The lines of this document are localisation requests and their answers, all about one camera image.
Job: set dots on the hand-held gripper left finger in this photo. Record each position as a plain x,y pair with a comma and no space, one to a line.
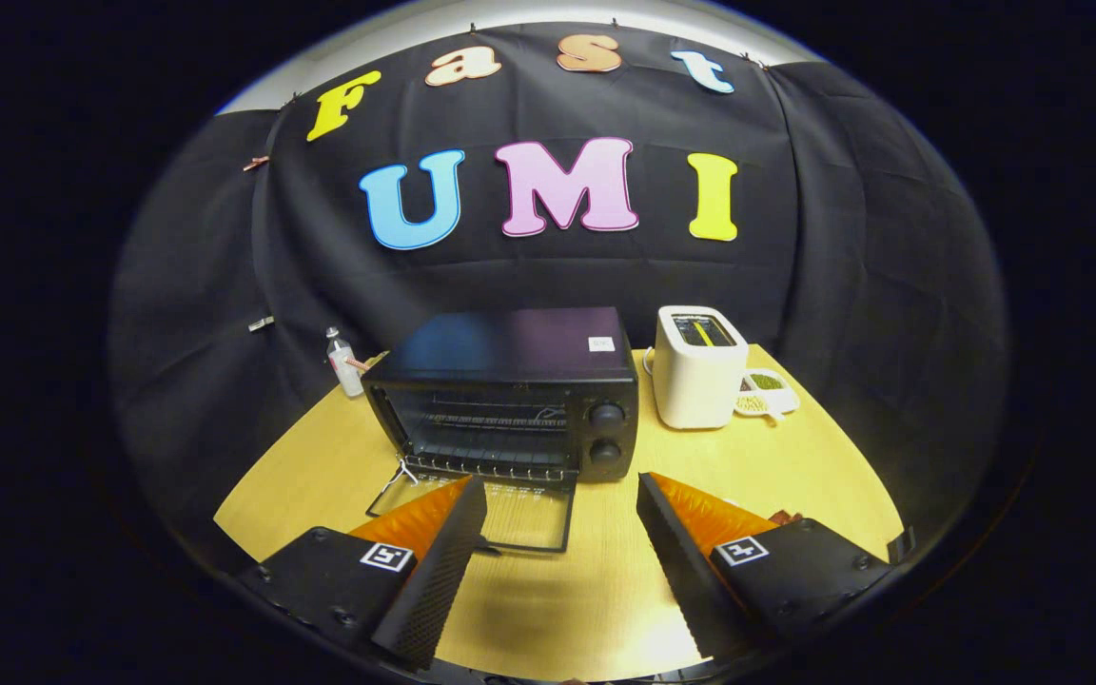
439,571

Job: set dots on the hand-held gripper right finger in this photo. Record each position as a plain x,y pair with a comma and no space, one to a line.
686,571

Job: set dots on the brown meat piece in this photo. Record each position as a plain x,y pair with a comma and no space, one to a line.
786,518

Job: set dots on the black toaster oven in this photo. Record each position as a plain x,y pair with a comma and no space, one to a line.
510,347

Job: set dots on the white pop-up toaster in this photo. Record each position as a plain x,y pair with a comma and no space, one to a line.
695,390

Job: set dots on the white dish with green beans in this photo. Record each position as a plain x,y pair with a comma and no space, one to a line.
767,390

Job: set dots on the clear plastic bottle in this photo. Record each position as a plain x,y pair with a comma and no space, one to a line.
346,376

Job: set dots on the silver clip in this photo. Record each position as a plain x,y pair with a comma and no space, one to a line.
261,323

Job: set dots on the pink clip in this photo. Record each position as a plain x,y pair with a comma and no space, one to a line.
256,164

